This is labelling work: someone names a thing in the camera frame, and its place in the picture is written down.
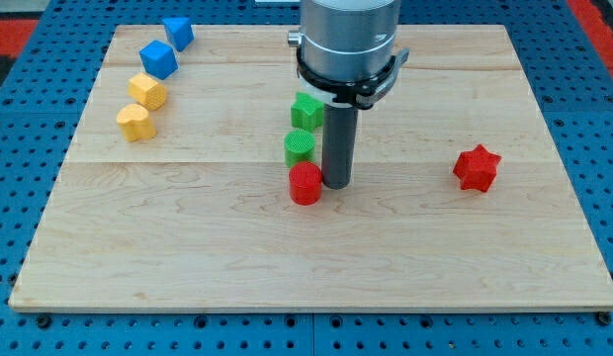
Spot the blue triangular block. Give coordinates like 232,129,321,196
162,17,195,52

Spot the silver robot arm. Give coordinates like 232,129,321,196
288,0,400,82

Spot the red cylinder block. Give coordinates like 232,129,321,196
289,161,322,206

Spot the wooden board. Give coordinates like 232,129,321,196
9,25,613,313

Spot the green cylinder block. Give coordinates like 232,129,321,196
284,130,315,168

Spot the yellow hexagonal block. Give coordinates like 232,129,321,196
128,72,167,111

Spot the blue cube block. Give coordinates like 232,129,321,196
139,40,178,79

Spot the yellow heart block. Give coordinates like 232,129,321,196
116,104,157,141

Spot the black clamp ring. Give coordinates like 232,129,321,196
295,45,411,111

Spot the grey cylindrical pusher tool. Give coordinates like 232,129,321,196
321,105,358,190

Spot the red star block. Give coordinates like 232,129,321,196
453,144,502,193

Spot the green star block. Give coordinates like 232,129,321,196
291,92,324,133

